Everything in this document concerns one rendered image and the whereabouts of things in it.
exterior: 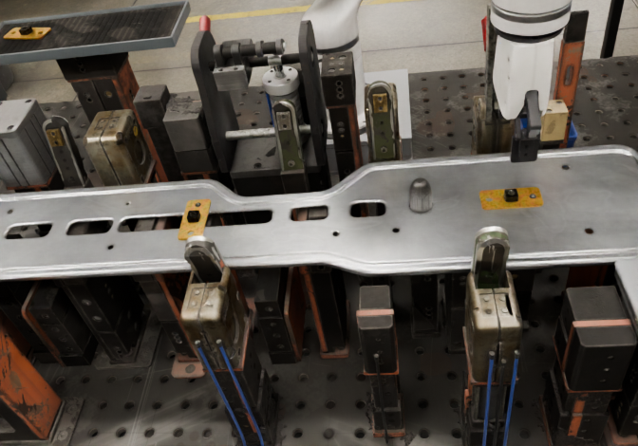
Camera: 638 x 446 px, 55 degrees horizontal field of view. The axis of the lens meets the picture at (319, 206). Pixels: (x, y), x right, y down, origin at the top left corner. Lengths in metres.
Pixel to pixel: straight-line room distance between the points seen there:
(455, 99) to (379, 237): 0.83
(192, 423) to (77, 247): 0.35
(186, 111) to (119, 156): 0.13
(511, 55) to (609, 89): 0.99
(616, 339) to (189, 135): 0.69
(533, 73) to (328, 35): 0.64
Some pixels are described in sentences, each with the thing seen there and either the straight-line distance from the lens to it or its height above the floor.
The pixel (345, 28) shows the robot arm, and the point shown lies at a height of 1.03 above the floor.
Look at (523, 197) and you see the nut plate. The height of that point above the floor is 1.00.
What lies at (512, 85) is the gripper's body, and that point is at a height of 1.22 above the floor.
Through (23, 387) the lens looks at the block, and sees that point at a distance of 1.11.
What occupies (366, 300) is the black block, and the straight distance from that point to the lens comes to 0.81.
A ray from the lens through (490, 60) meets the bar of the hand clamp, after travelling 0.94.
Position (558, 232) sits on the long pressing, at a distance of 0.88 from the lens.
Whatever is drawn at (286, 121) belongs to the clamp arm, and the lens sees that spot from 0.97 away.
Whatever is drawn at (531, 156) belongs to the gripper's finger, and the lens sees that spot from 0.80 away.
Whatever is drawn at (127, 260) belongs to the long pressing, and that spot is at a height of 1.00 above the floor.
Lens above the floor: 1.63
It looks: 43 degrees down
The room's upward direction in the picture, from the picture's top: 11 degrees counter-clockwise
